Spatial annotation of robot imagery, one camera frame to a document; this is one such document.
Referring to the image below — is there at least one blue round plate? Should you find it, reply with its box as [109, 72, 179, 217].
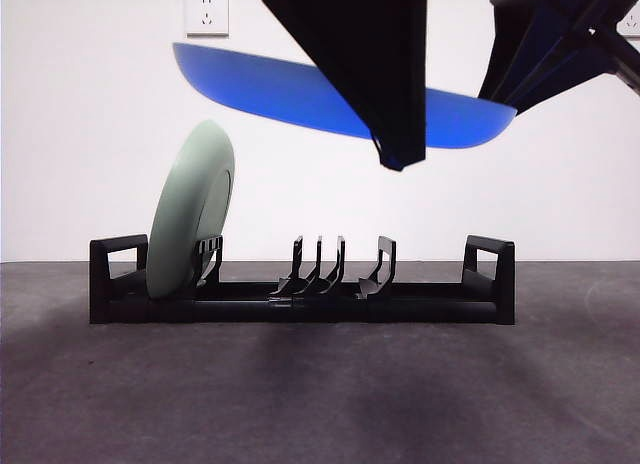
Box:
[172, 42, 518, 150]

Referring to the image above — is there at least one black plate rack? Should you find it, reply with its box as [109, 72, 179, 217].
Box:
[88, 233, 516, 326]

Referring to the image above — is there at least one pale green round plate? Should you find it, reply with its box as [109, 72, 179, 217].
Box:
[145, 119, 236, 300]

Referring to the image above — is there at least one white wall socket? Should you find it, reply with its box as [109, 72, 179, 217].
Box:
[617, 8, 640, 38]
[185, 0, 230, 38]

